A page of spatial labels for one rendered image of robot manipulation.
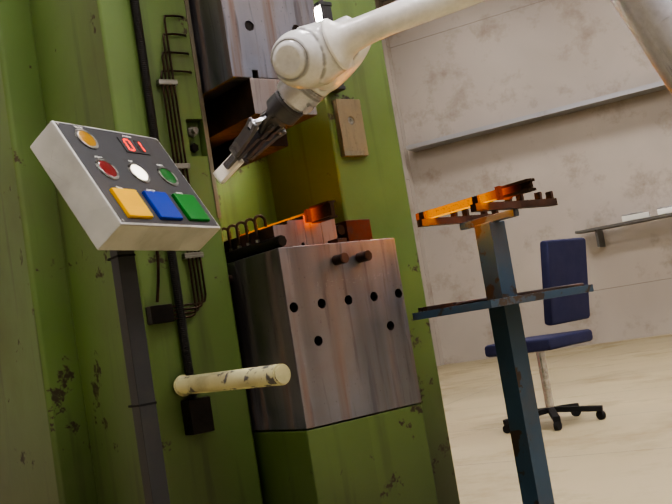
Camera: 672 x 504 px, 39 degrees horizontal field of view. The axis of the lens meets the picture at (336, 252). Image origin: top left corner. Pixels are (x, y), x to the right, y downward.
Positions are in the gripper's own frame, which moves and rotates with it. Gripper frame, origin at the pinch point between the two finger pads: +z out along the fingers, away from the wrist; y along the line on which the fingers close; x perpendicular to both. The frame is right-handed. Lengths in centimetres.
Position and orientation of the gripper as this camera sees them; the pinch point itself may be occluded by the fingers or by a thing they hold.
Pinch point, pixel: (228, 167)
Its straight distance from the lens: 206.4
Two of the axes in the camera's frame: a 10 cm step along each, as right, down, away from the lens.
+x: -5.7, -7.6, 3.0
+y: 4.6, 0.0, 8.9
